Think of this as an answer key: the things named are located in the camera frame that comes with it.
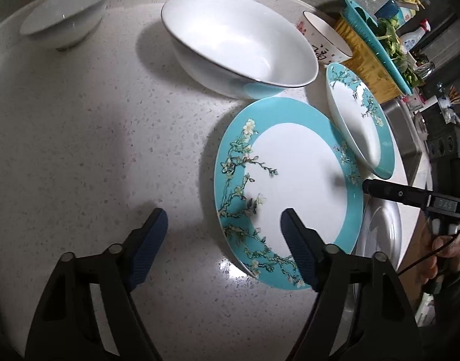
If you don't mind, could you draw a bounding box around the stainless steel sink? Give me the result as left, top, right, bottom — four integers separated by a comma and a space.
382, 98, 422, 184

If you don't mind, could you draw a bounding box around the small teal floral plate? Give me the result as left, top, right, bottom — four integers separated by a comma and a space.
325, 63, 395, 180

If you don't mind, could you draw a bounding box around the yellow woven basket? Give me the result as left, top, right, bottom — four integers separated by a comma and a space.
333, 16, 404, 103

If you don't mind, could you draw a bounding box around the small white bowl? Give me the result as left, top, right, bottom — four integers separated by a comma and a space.
20, 0, 108, 50

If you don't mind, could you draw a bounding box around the teal colander with greens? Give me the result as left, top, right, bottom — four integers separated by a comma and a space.
341, 0, 421, 96

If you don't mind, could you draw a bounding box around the large teal floral plate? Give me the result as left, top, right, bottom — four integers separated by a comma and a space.
214, 97, 364, 290

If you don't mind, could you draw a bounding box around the large dark-rimmed white bowl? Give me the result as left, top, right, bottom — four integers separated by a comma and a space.
161, 0, 319, 100

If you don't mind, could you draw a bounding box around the silver plate in sink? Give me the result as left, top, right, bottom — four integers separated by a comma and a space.
355, 197, 403, 269

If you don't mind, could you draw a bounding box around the white spray bottle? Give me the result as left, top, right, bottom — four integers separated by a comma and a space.
399, 19, 431, 51

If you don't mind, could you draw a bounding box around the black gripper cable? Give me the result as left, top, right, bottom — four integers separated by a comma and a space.
396, 217, 460, 276

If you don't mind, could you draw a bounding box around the white bowl red pattern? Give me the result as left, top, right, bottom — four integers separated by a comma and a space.
297, 11, 353, 65

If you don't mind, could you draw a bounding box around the person's right hand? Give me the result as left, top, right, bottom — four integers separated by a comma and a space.
417, 219, 460, 284

